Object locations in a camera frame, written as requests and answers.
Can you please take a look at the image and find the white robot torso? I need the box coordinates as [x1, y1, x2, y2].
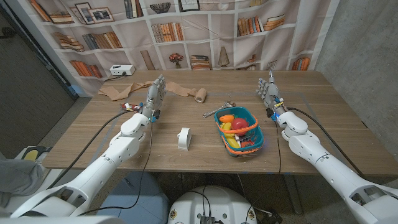
[167, 185, 258, 224]

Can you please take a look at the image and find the red toy tomato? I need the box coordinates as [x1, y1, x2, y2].
[231, 118, 249, 131]

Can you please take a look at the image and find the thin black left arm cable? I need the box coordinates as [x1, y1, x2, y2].
[77, 119, 155, 217]

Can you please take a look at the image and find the blue stool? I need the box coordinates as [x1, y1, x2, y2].
[96, 170, 170, 224]

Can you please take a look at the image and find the yellow toy banana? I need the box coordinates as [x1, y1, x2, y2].
[225, 135, 241, 149]

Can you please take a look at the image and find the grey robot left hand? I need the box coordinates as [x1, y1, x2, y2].
[140, 73, 167, 118]

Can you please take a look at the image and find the teal basket with orange handles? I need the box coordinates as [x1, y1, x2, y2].
[213, 106, 265, 157]

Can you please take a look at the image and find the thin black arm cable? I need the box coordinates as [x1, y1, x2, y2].
[275, 121, 282, 174]
[77, 119, 155, 217]

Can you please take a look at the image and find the grey metal table leg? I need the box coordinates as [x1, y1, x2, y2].
[281, 174, 304, 215]

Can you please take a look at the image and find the black torso cable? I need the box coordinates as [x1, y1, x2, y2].
[182, 185, 212, 218]

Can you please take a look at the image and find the printed bookshelf backdrop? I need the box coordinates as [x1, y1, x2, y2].
[6, 0, 341, 97]

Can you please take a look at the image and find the dark grey partition panel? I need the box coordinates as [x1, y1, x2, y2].
[0, 4, 79, 160]

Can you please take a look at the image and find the tan adhesive wrap roll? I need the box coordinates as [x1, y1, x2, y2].
[98, 80, 208, 104]

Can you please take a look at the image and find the white power box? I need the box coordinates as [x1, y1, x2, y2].
[109, 64, 136, 77]

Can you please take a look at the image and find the orange toy fruit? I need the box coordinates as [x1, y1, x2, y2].
[218, 114, 236, 124]

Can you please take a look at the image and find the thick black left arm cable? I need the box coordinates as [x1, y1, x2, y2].
[46, 110, 133, 190]

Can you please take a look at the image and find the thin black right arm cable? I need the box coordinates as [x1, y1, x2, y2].
[275, 121, 282, 174]

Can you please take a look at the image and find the person in grey trousers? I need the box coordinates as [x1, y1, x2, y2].
[0, 152, 44, 208]

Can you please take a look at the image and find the black power box cable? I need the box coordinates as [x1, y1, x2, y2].
[104, 73, 127, 82]

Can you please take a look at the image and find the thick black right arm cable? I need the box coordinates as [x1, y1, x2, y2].
[286, 106, 365, 179]

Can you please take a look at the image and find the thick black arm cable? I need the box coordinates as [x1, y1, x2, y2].
[286, 106, 365, 179]
[46, 110, 133, 190]

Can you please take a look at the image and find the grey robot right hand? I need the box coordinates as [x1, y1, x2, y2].
[256, 70, 289, 116]

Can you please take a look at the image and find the yellow and black object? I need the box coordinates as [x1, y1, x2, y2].
[19, 145, 53, 162]

